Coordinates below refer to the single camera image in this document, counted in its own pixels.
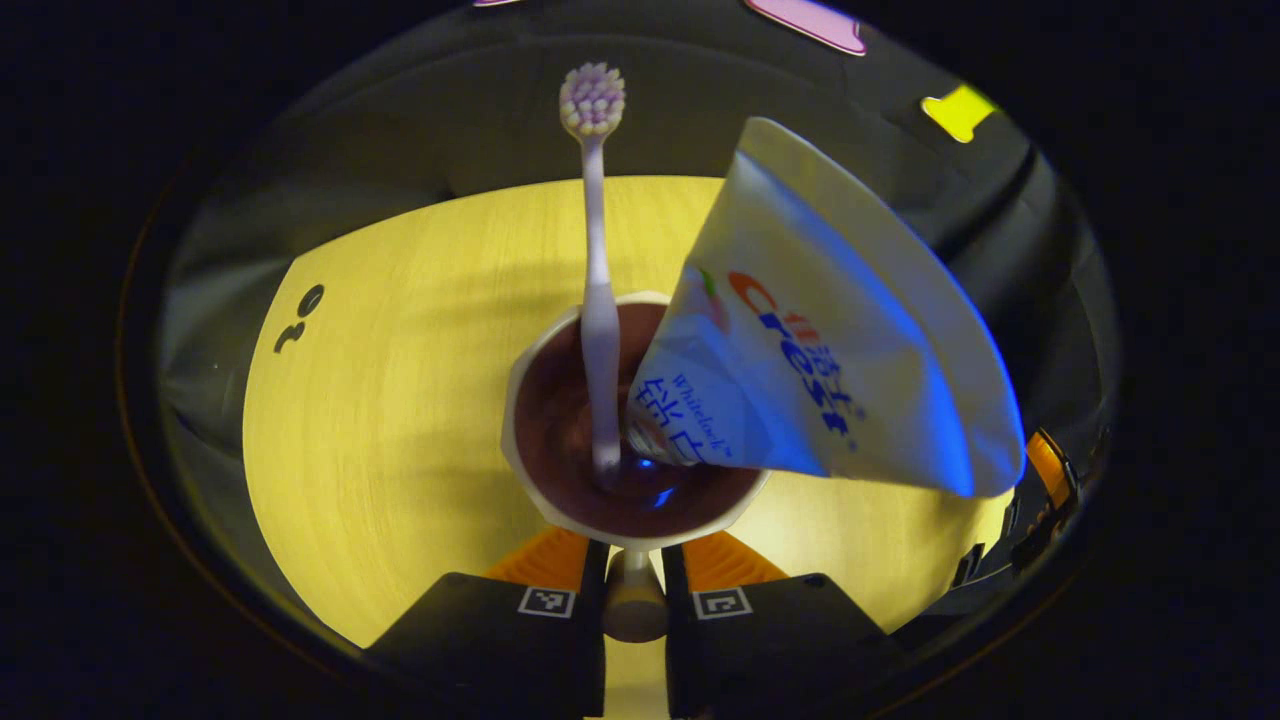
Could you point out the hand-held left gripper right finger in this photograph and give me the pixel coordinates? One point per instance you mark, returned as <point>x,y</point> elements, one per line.
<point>680,640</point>

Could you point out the beige cup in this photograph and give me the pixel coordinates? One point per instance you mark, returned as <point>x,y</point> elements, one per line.
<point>570,490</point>

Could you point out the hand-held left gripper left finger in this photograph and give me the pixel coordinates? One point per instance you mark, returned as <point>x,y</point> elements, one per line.
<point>590,640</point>

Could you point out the wooden desktop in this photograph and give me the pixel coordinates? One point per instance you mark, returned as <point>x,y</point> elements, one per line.
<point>400,400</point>

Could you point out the white toothpaste tube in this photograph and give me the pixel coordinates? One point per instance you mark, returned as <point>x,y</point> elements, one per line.
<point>850,330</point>

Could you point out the white toothbrush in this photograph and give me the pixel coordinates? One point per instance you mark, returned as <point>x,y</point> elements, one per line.
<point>598,300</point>

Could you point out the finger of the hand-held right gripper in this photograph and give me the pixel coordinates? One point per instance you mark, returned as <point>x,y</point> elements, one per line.
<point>1048,468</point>

